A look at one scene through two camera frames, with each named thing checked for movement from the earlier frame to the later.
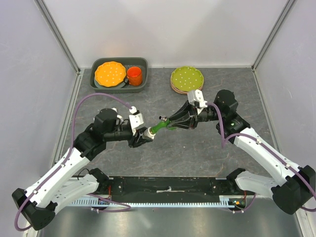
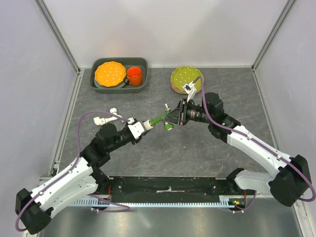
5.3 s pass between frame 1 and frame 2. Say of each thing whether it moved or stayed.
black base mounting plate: stayed
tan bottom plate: stayed
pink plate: stayed
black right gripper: moved
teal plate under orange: stayed
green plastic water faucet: moved
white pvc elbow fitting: moved
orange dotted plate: stayed
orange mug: stayed
